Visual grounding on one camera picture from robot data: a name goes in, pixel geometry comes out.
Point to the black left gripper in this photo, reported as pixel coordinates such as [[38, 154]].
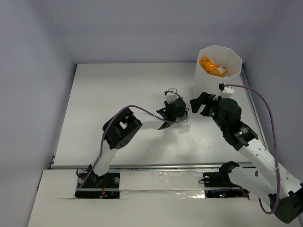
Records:
[[169, 113]]

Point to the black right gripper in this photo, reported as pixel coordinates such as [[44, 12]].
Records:
[[205, 98]]

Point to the green label clear bottle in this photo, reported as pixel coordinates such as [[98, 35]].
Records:
[[184, 124]]

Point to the orange juice bottle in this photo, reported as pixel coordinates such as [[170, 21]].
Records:
[[207, 64], [220, 71]]

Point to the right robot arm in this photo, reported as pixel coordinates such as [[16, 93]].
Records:
[[271, 182]]

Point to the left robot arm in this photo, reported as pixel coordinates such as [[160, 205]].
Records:
[[122, 127]]

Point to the white octagonal bin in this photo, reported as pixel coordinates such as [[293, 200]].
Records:
[[204, 82]]

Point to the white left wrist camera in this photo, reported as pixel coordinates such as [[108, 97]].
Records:
[[171, 95]]

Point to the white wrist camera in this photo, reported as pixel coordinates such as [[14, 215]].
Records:
[[171, 95], [225, 92]]

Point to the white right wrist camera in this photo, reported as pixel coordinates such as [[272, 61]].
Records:
[[225, 92]]

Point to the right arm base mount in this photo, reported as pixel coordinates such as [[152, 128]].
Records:
[[218, 185]]

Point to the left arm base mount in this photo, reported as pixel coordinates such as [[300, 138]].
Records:
[[97, 187]]

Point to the aluminium rail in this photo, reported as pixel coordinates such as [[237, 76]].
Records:
[[150, 160]]

